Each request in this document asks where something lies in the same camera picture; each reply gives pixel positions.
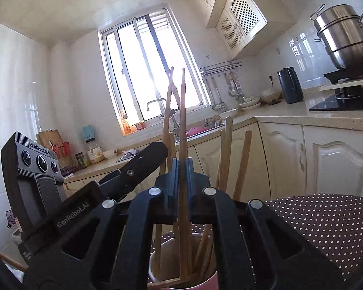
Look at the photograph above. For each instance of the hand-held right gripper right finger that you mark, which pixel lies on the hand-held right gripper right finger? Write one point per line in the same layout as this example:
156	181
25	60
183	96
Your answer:
190	193

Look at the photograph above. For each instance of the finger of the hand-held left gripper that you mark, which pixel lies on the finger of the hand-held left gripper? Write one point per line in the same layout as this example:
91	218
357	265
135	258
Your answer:
139	166

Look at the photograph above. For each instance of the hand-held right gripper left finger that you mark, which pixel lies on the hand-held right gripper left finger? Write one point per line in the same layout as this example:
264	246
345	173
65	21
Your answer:
174	193

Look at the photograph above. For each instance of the pile of wooden chopsticks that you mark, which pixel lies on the pile of wooden chopsticks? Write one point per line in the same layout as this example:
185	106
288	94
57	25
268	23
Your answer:
227	145

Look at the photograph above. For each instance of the wooden chopstick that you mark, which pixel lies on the wooden chopstick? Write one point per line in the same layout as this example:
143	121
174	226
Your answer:
168	96
182	111

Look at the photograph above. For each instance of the pink cup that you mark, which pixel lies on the pink cup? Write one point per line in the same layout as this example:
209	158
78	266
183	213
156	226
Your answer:
210	281

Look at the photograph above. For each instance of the small white cup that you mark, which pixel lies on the small white cup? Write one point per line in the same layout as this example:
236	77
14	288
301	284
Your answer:
109	153

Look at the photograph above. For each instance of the orange bottle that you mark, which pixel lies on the orange bottle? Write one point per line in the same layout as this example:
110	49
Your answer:
126	123

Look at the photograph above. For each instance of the clear jar with beige contents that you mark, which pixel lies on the clear jar with beige contents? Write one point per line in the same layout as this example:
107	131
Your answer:
94	154

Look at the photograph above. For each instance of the small glass jar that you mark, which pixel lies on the small glass jar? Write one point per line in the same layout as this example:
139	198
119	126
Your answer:
81	160

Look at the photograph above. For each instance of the wooden cutting board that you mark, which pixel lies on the wooden cutting board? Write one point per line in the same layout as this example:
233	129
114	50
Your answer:
48	137

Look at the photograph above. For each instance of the light blue container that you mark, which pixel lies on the light blue container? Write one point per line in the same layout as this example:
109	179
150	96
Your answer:
87	133

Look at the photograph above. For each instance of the red plastic dish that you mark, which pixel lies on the red plastic dish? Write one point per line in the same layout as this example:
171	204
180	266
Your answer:
196	131

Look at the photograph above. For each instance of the steel kitchen faucet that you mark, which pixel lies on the steel kitchen faucet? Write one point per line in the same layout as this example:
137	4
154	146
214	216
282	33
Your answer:
154	101

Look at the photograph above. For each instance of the wooden bar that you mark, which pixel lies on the wooden bar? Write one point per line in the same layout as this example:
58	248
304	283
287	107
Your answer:
13	261

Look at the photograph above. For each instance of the stainless steel sink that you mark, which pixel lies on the stainless steel sink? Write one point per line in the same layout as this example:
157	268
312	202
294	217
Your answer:
211	125

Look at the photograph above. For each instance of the white bowl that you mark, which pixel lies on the white bowl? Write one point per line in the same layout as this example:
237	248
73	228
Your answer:
229	114

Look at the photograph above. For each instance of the steel ladle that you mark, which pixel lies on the steel ladle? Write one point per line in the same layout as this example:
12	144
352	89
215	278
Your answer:
217	106

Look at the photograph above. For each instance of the sliding window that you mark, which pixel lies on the sliding window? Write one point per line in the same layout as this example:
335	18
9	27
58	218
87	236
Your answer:
139	66

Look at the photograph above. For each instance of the small hanging utensil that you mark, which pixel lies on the small hanging utensil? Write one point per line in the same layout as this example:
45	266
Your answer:
240	98

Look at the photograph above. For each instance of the stack of white bowls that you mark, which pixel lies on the stack of white bowls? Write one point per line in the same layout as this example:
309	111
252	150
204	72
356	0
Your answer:
249	102

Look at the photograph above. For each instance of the stacked white bowls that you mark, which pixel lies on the stacked white bowls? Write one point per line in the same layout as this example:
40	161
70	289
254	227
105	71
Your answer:
270	95

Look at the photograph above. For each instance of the cream base cabinets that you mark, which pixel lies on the cream base cabinets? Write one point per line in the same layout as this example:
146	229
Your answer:
320	157

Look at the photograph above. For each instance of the black electric kettle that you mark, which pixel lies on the black electric kettle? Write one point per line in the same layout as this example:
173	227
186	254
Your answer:
290	86

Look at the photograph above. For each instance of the cream lattice door cabinet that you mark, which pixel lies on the cream lattice door cabinet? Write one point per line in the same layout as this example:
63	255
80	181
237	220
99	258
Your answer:
239	21

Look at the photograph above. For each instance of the black glass gas stove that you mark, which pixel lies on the black glass gas stove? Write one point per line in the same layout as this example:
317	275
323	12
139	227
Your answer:
344	102

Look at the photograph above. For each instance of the beige stone slab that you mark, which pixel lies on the beige stone slab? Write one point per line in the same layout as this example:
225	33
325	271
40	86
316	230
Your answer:
344	84

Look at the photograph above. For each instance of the black portable burner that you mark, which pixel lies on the black portable burner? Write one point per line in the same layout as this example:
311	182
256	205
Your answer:
348	74

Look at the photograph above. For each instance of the stainless steel steamer pot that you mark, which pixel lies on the stainless steel steamer pot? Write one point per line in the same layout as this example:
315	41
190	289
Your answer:
341	36

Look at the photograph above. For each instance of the metal wall rack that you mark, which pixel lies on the metal wall rack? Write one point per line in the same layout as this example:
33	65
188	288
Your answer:
220	67

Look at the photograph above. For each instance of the wall outlet with black plug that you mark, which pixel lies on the wall outlet with black plug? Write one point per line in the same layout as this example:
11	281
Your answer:
271	76

